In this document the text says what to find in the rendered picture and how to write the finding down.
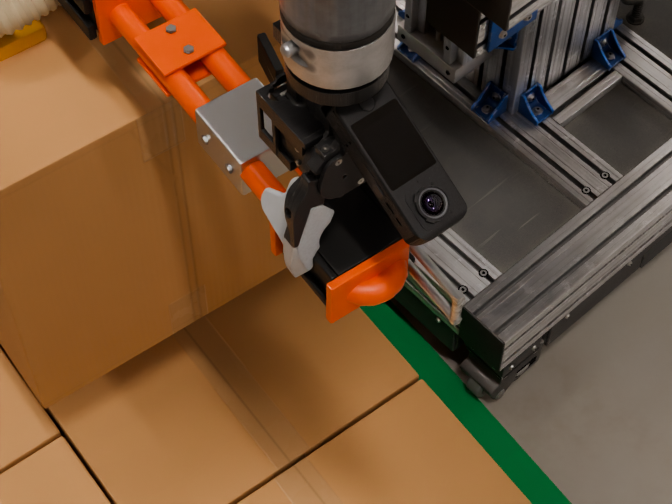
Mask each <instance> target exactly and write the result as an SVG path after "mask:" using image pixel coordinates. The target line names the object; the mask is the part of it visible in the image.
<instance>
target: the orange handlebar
mask: <svg viewBox="0 0 672 504"><path fill-rule="evenodd" d="M149 1H150V3H151V4H152V5H153V6H154V7H155V9H156V10H157V11H158V12H159V13H160V14H161V16H162V17H163V18H164V19H165V20H166V21H167V22H165V23H163V24H161V25H159V26H157V27H155V28H153V29H151V30H150V29H149V28H148V26H147V25H146V24H145V23H144V22H143V21H142V19H141V18H140V17H139V16H138V15H137V13H136V12H135V11H134V10H133V9H132V8H131V6H130V5H128V4H126V3H124V4H120V5H118V6H116V7H115V8H114V9H113V10H112V11H111V13H110V18H109V19H110V21H111V22H112V24H113V25H114V26H115V27H116V28H117V30H118V31H119V32H120V33H121V34H122V36H123V37H124V38H125V39H126V40H127V42H128V43H129V44H130V45H131V46H132V48H133V49H134V50H135V51H136V52H137V54H138V55H139V56H140V57H139V58H138V59H137V61H138V62H139V64H140V65H141V66H142V67H143V69H144V70H145V71H146V72H147V73H148V75H149V76H150V77H151V78H152V79H153V81H154V82H155V83H156V84H157V85H158V87H159V88H160V89H161V90H162V91H163V93H164V94H165V95H166V96H167V97H169V96H171V95H172V96H173V97H174V98H175V99H176V100H177V102H178V103H179V104H180V105H181V106H182V108H183V109H184V110H185V111H186V112H187V114H188V115H189V116H190V117H191V118H192V120H193V121H194V122H195V123H196V117H195V110H196V109H197V108H198V107H200V106H202V105H204V104H206V103H208V102H210V99H209V98H208V97H207V96H206V95H205V94H204V92H203V91H202V90H201V89H200V88H199V86H198V85H197V84H196V82H198V81H200V80H202V79H204V78H206V77H207V76H209V75H211V74H212V75H213V76H214V77H215V78H216V79H217V81H218V82H219V83H220V84H221V85H222V86H223V88H224V89H225V90H226V91H227V92H229V91H230V90H232V89H234V88H236V87H238V86H240V85H242V84H244V83H246V82H248V81H249V80H251V79H250V78H249V76H248V75H247V74H246V73H245V72H244V71H243V70H242V68H241V67H240V66H239V65H238V64H237V63H236V62H235V60H234V59H233V58H232V57H231V56H230V55H229V54H228V52H227V51H226V50H225V49H224V48H223V47H224V46H226V42H225V41H224V40H223V39H222V38H221V36H220V35H219V34H218V33H217V32H216V31H215V30H214V28H213V27H212V26H211V25H210V24H209V23H208V22H207V21H206V19H205V18H204V17H203V16H202V15H201V14H200V13H199V11H198V10H197V9H196V8H193V9H191V10H190V9H189V8H188V7H187V6H186V5H185V4H184V2H183V1H182V0H149ZM240 176H241V178H242V180H243V181H244V182H245V183H246V185H247V186H248V187H249V188H250V189H251V191H252V192H253V193H254V194H255V195H256V197H257V198H258V199H259V200H260V201H261V196H262V193H263V191H264V190H265V189H266V188H272V189H275V190H278V191H280V192H283V193H285V192H286V189H285V188H284V187H283V185H282V184H281V183H280V182H279V181H278V180H277V178H276V177H275V176H274V175H273V174H272V172H271V171H270V170H269V169H268V168H267V167H266V165H265V164H264V163H263V162H262V161H255V162H253V163H251V164H249V165H248V166H247V167H246V168H245V169H244V171H243V172H242V173H241V174H240ZM407 276H408V269H407V261H406V260H400V261H397V262H395V263H394V264H392V265H391V266H389V267H388V268H387V269H385V270H384V271H383V272H381V273H380V274H378V275H376V276H374V277H373V278H371V279H368V280H366V281H364V282H362V283H360V284H359V285H357V286H356V287H355V288H354V289H352V290H351V292H350V293H349V294H348V296H347V299H346V300H347V302H350V303H353V304H356V305H359V306H375V305H378V304H381V303H384V302H386V301H388V300H390V299H391V298H393V297H394V296H395V295H396V294H397V293H398V292H399V291H400V290H401V289H402V288H403V286H404V283H405V281H406V279H407Z"/></svg>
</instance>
